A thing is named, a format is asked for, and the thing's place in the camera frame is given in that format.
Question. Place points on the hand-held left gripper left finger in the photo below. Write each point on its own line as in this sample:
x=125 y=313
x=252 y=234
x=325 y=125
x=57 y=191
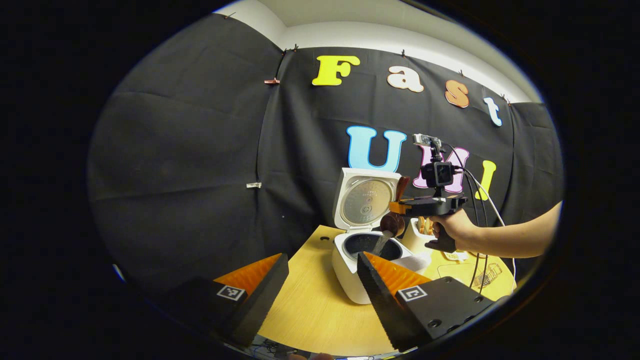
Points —
x=265 y=295

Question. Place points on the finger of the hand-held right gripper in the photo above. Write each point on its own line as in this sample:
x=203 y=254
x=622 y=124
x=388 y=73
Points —
x=400 y=207

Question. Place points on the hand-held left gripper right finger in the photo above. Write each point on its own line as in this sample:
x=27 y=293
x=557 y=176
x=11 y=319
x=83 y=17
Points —
x=380 y=300

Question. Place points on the brown wooden spoon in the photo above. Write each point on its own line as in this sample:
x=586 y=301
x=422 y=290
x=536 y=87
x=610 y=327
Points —
x=392 y=225

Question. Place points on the white rice cooker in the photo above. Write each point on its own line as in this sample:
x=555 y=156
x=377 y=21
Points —
x=345 y=270

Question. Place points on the toasted bread slice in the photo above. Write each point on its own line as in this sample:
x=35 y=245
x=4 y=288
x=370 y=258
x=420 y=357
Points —
x=430 y=227
x=422 y=226

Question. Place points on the white toaster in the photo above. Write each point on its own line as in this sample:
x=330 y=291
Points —
x=412 y=242

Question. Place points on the white divided bean dish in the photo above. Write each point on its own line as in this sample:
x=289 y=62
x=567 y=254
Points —
x=455 y=256

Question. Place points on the black backdrop cloth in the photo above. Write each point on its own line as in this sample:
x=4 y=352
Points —
x=200 y=150

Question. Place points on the pink cloth clip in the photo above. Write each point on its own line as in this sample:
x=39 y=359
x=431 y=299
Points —
x=272 y=81

